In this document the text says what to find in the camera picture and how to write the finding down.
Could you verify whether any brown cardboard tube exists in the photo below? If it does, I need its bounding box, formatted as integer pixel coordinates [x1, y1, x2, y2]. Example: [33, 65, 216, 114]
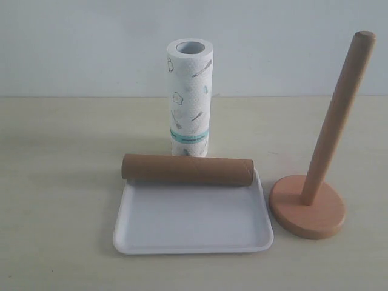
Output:
[121, 154, 255, 186]

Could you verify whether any white printed paper towel roll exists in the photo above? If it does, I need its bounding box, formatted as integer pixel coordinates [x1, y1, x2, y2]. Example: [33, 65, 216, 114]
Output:
[166, 38, 213, 157]

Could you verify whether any wooden paper towel holder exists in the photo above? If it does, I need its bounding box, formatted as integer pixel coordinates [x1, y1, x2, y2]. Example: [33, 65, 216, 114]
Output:
[269, 31, 376, 239]

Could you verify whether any white plastic tray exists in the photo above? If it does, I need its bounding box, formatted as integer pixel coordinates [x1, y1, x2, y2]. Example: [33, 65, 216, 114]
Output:
[113, 172, 274, 255]

